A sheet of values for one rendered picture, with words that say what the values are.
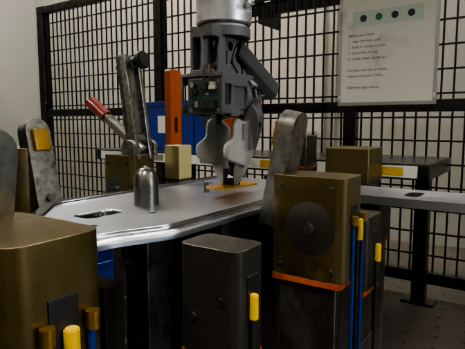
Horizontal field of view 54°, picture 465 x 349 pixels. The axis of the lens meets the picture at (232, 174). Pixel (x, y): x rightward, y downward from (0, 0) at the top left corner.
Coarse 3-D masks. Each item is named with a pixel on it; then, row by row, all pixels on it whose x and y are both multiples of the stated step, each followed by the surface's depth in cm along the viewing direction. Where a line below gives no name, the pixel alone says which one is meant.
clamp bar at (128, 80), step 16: (128, 64) 75; (144, 64) 74; (128, 80) 75; (128, 96) 75; (144, 96) 77; (128, 112) 75; (144, 112) 77; (128, 128) 76; (144, 128) 77; (144, 144) 78
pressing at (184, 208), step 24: (120, 192) 67; (168, 192) 70; (192, 192) 70; (216, 192) 70; (240, 192) 70; (48, 216) 52; (72, 216) 52; (120, 216) 52; (144, 216) 52; (168, 216) 52; (192, 216) 52; (216, 216) 53; (240, 216) 56; (120, 240) 43; (144, 240) 45
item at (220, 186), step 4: (228, 180) 66; (232, 180) 66; (216, 184) 66; (220, 184) 66; (224, 184) 66; (228, 184) 66; (232, 184) 66; (240, 184) 67; (244, 184) 67; (248, 184) 67; (252, 184) 68; (256, 184) 69; (208, 188) 64; (212, 188) 64; (216, 188) 63; (220, 188) 63; (224, 188) 62; (228, 188) 63; (232, 188) 64; (236, 188) 64
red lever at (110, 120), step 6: (90, 102) 82; (96, 102) 81; (90, 108) 82; (96, 108) 81; (102, 108) 81; (96, 114) 81; (102, 114) 80; (108, 114) 80; (102, 120) 81; (108, 120) 80; (114, 120) 79; (114, 126) 79; (120, 126) 79; (120, 132) 78; (144, 150) 77
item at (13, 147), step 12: (0, 132) 27; (0, 144) 27; (12, 144) 28; (0, 156) 27; (12, 156) 28; (0, 168) 28; (12, 168) 28; (0, 180) 28; (12, 180) 29; (0, 192) 28; (12, 192) 29; (0, 204) 28; (12, 204) 29; (0, 216) 28
